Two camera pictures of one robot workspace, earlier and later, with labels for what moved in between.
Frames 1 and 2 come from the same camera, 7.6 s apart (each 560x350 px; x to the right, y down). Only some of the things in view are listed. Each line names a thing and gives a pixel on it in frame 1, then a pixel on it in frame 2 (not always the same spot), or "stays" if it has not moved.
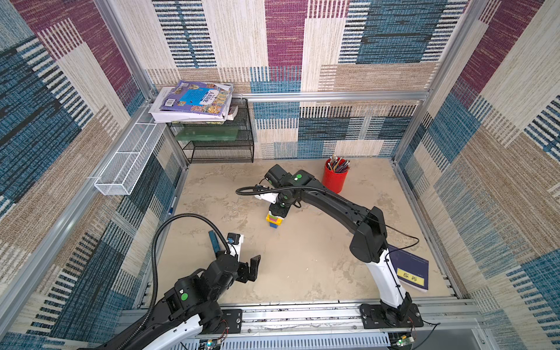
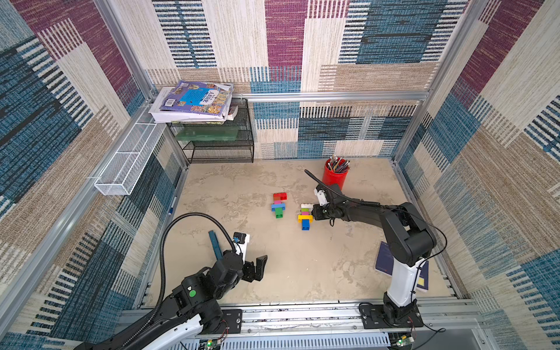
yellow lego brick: x=279 y=222 to x=305 y=216
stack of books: x=192 y=102 stays
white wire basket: x=120 y=174 stays
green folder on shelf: x=207 y=133 stays
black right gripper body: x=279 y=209 to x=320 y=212
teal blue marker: x=214 y=239 stays
